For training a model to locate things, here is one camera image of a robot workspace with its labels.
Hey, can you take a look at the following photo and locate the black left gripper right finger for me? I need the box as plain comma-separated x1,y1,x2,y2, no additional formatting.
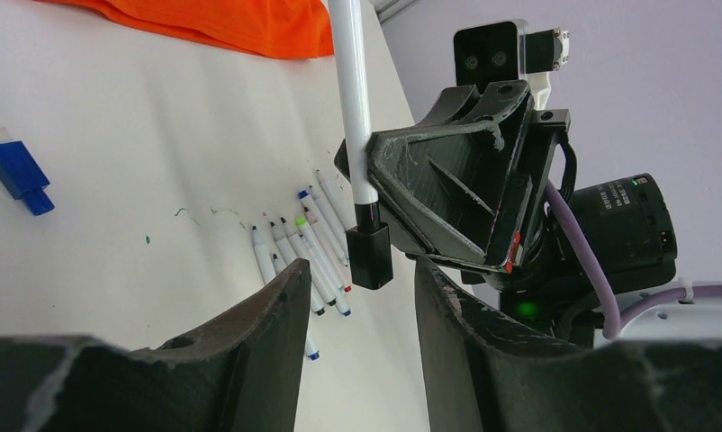
414,258,722,431

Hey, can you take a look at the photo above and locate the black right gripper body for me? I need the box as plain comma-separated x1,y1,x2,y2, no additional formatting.
462,111,678,347

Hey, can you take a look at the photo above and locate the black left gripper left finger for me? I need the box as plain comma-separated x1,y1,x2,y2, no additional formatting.
0,259,311,431

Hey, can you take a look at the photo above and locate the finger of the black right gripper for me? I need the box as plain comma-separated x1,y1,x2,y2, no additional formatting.
334,83,482,204
366,80,534,269

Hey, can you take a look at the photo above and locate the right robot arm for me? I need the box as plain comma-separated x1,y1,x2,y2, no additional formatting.
347,80,722,346

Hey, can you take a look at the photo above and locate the blue capped pen left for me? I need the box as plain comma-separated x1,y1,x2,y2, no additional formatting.
271,253,320,361

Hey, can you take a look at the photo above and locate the orange cloth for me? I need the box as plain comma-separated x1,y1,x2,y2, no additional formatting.
56,0,334,60

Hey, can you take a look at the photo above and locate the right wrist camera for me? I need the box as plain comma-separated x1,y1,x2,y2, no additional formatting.
453,19,571,111

